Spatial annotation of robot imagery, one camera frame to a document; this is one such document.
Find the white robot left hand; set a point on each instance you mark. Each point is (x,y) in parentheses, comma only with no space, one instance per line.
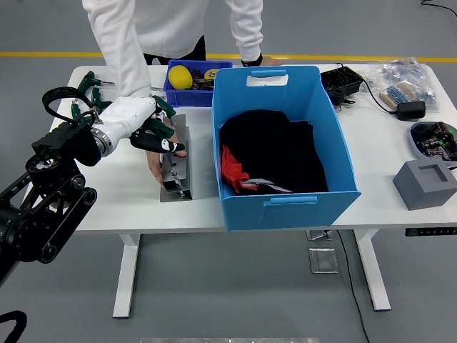
(128,114)

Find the person's right hand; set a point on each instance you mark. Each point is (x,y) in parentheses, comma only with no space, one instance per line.
(155,166)

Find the person's left hand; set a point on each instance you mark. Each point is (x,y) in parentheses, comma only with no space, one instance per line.
(273,61)

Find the metal tool stand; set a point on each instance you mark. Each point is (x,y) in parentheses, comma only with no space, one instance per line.
(178,186)

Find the person's left forearm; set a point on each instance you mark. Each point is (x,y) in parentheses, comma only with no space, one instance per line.
(248,32)

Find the person's right forearm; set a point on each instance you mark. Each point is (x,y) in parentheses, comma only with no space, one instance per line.
(128,71)

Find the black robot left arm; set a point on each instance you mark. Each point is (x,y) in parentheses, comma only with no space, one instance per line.
(64,139)

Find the light blue folding box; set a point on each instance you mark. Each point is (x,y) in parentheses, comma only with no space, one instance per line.
(285,214)

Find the black wristband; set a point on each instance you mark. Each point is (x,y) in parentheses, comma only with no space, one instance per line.
(251,62)

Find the dark blue plastic bin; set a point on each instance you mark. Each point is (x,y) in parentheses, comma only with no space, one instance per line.
(189,98)

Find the yellow lemon-shaped ball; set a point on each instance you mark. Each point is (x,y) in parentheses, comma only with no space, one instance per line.
(179,76)

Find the black plastic tray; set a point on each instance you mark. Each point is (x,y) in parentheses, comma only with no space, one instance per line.
(339,80)

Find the red cloth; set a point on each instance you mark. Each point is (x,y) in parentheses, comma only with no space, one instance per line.
(233,171)

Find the black cloth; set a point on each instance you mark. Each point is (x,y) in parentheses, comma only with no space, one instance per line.
(271,150)

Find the person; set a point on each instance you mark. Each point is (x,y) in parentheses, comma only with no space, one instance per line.
(160,25)

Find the white table leg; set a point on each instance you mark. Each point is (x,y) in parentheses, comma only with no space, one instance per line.
(375,278)
(125,278)

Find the clear plastic parts bag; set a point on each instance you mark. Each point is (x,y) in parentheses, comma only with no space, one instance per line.
(400,71)

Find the beige resistor strip bundle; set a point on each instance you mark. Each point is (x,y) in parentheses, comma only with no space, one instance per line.
(396,94)

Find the black power adapter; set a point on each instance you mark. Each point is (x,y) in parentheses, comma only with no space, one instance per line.
(411,110)

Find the light blue oval dish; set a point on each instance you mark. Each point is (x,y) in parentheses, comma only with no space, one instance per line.
(416,148)

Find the electronic parts pile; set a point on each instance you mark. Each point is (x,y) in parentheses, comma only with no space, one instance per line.
(435,141)

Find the metal floor plate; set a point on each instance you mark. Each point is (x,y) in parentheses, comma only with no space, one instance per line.
(323,261)

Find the grey foam block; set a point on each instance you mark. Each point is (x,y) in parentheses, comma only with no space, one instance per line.
(421,196)

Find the black table control panel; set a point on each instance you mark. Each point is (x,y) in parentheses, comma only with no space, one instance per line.
(428,232)

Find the metal floor bracket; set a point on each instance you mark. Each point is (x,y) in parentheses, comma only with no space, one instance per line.
(317,235)

